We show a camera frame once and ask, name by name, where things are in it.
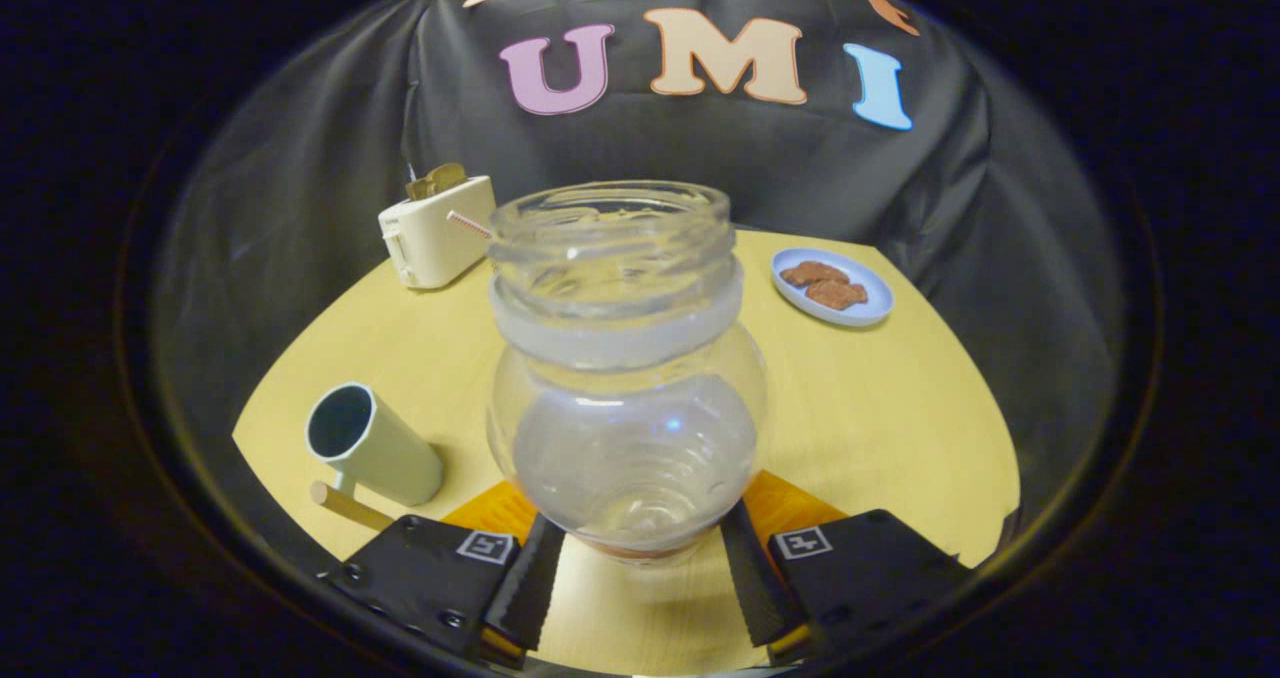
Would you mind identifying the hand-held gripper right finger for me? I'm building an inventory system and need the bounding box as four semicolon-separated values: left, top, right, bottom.
720;470;976;659

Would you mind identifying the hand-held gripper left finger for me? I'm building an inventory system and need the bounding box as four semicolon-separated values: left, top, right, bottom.
318;478;567;664

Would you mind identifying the clear plastic juice bottle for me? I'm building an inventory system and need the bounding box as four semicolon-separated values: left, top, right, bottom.
486;180;769;567

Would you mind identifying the pale green cup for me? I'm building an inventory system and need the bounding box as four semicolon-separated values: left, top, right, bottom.
305;382;445;507

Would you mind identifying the light wooden table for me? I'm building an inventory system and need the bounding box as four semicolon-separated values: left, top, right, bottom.
232;228;1021;677

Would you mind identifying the light blue plate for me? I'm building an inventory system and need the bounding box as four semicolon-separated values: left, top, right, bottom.
771;248;895;328

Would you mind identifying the brown meat piece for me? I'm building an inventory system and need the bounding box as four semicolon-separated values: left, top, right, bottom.
780;261;851;289
805;279;869;311

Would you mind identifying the cream toaster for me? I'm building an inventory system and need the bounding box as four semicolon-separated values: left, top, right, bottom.
378;175;497;290

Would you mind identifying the brown toast slice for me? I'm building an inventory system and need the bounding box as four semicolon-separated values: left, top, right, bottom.
405;163;469;201

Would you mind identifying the black backdrop cloth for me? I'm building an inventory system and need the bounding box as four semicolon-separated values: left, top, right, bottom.
150;0;1131;559

